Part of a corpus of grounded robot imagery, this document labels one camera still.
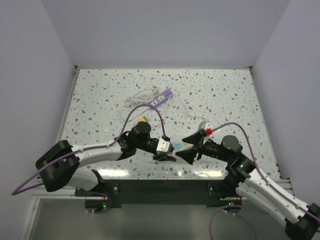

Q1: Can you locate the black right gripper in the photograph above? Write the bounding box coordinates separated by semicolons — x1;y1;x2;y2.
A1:
175;130;231;166

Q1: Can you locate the white multicolour power strip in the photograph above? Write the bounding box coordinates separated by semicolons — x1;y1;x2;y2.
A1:
171;141;193;152

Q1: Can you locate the yellow plug adapter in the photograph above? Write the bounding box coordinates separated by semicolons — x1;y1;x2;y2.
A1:
138;116;149;123

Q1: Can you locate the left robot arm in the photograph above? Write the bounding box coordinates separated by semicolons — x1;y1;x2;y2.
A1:
35;122;189;196

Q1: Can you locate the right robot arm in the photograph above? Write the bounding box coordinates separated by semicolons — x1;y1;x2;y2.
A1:
176;132;320;240

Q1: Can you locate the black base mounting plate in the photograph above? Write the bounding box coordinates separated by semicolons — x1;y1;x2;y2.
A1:
75;179;244;211

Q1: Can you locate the purple power strip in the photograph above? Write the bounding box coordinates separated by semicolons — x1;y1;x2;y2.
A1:
148;88;173;108

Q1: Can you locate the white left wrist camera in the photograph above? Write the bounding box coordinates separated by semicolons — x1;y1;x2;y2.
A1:
156;138;171;154

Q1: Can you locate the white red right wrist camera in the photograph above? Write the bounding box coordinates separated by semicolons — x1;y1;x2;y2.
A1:
197;120;213;141

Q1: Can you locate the white purple strip cable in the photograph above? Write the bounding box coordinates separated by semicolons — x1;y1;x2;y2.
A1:
119;86;171;131

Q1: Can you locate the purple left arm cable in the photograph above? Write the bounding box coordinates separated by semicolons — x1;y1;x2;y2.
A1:
11;104;168;196

